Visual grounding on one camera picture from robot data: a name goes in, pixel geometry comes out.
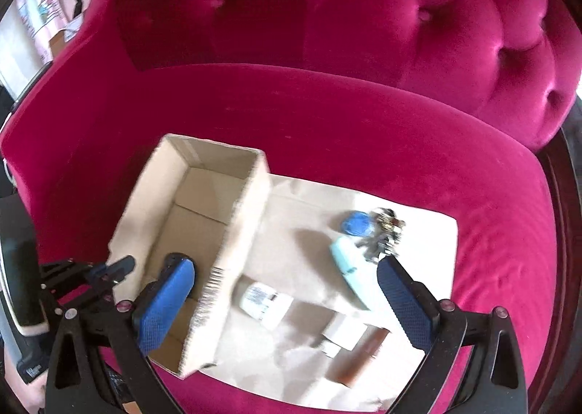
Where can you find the brown cylinder tube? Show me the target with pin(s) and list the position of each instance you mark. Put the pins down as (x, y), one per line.
(359, 357)

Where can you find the brown paper sheet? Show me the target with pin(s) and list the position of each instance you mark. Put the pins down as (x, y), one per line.
(295, 305)

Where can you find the wall poster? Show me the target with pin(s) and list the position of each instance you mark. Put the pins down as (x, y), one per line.
(38, 14)

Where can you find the key bunch with blue fob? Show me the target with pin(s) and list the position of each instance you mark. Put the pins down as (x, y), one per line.
(379, 232)

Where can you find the red velvet tufted sofa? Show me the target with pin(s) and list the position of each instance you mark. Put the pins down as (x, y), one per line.
(318, 77)

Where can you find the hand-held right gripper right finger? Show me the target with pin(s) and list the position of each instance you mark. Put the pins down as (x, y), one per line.
(404, 305)

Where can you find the small white box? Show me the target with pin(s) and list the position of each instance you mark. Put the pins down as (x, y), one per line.
(343, 334)

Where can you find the white bottle with label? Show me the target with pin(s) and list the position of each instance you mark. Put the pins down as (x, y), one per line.
(263, 302)

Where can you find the small background cardboard box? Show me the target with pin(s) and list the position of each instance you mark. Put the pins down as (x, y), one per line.
(63, 39)

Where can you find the light blue tube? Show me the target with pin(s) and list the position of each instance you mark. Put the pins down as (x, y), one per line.
(350, 268)

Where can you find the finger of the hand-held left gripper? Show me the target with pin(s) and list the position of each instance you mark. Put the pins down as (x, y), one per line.
(77, 298)
(116, 269)

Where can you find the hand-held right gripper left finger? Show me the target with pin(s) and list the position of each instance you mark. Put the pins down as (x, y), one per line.
(164, 305)

